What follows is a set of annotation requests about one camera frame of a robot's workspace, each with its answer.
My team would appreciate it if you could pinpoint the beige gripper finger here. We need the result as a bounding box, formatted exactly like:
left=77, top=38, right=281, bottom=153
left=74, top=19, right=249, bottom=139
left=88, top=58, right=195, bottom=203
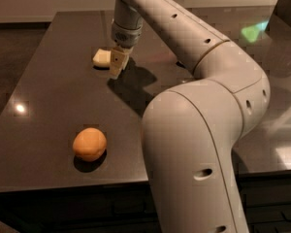
left=110, top=46, right=132, bottom=80

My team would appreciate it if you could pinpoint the pale yellow sponge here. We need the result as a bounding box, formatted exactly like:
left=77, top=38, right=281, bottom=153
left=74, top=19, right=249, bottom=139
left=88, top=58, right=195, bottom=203
left=92, top=49, right=111, bottom=68

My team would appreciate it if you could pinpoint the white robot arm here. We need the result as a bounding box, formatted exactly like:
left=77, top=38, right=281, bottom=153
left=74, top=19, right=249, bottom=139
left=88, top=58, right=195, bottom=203
left=113, top=0, right=270, bottom=233

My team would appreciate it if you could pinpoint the orange fruit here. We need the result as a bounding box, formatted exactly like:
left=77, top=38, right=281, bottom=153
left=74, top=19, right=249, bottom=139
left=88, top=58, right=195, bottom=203
left=73, top=128, right=107, bottom=162

